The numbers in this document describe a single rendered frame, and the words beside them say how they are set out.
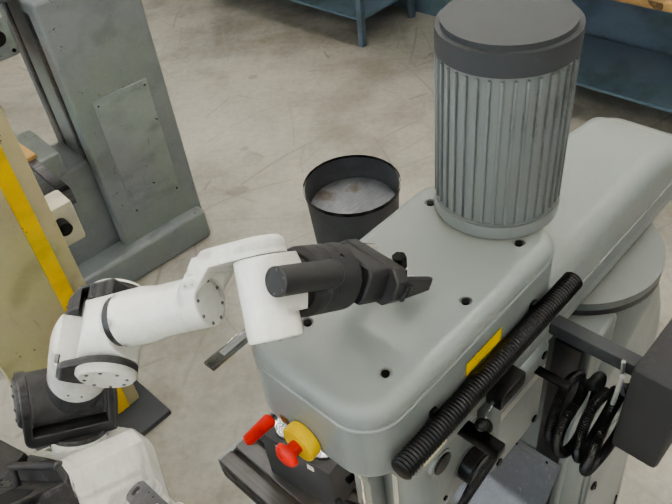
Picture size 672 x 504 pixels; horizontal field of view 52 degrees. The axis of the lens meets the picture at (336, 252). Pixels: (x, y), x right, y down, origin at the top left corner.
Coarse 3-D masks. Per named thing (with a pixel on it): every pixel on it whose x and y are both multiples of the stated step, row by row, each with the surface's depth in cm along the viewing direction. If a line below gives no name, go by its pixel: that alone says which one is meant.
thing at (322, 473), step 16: (272, 432) 177; (272, 448) 179; (272, 464) 186; (304, 464) 172; (320, 464) 169; (336, 464) 169; (288, 480) 186; (304, 480) 179; (320, 480) 173; (336, 480) 172; (320, 496) 179; (336, 496) 175
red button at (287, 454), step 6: (282, 444) 98; (288, 444) 99; (294, 444) 98; (276, 450) 98; (282, 450) 97; (288, 450) 97; (294, 450) 98; (300, 450) 98; (282, 456) 97; (288, 456) 97; (294, 456) 97; (282, 462) 99; (288, 462) 97; (294, 462) 97
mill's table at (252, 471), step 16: (240, 448) 197; (256, 448) 196; (224, 464) 193; (240, 464) 193; (256, 464) 192; (240, 480) 190; (256, 480) 189; (272, 480) 191; (256, 496) 187; (272, 496) 185; (288, 496) 187; (304, 496) 184; (352, 496) 182
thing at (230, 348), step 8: (240, 336) 97; (232, 344) 96; (240, 344) 96; (216, 352) 96; (224, 352) 96; (232, 352) 96; (208, 360) 95; (216, 360) 95; (224, 360) 95; (216, 368) 94
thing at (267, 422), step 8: (264, 416) 110; (272, 416) 110; (256, 424) 109; (264, 424) 109; (272, 424) 109; (248, 432) 108; (256, 432) 108; (264, 432) 109; (248, 440) 107; (256, 440) 108
